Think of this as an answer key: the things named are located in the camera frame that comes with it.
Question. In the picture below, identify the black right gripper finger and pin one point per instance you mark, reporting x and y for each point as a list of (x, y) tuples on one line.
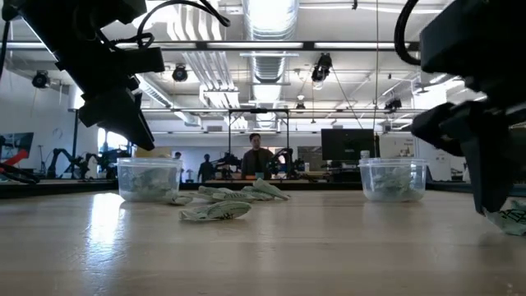
[(521, 156), (487, 172)]

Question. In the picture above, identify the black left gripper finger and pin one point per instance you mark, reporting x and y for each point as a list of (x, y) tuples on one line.
[(119, 115), (141, 119)]

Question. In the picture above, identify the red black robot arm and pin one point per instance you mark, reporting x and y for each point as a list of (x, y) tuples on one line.
[(16, 170)]

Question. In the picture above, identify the black background robot arm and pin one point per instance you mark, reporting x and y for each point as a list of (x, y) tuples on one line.
[(285, 158), (57, 158), (228, 162), (113, 158)]

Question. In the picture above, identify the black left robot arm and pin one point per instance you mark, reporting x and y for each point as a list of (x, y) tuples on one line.
[(61, 16)]

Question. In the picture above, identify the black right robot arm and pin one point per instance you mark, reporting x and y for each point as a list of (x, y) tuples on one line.
[(472, 33)]

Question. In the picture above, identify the clear plastic bin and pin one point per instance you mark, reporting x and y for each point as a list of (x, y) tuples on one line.
[(150, 163), (392, 163)]

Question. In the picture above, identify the person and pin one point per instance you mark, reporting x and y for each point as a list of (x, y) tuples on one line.
[(205, 170), (178, 156), (257, 162)]

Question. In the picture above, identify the black ceiling spot lamp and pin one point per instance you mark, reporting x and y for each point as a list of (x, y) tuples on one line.
[(41, 79), (179, 73), (321, 67)]

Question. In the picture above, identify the black monitor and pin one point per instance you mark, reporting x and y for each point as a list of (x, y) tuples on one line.
[(347, 144)]

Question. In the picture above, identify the black overhead crossbar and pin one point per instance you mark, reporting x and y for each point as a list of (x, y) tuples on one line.
[(255, 45)]

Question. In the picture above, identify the dark wall poster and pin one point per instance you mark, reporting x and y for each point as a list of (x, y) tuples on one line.
[(16, 141)]

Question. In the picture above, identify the black background gantry frame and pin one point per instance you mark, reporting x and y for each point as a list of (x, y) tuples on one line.
[(259, 110)]

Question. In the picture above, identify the black aluminium table frame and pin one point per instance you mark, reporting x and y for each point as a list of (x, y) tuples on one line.
[(320, 186)]

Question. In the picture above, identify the silver ventilation duct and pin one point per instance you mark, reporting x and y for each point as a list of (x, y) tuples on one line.
[(269, 61)]

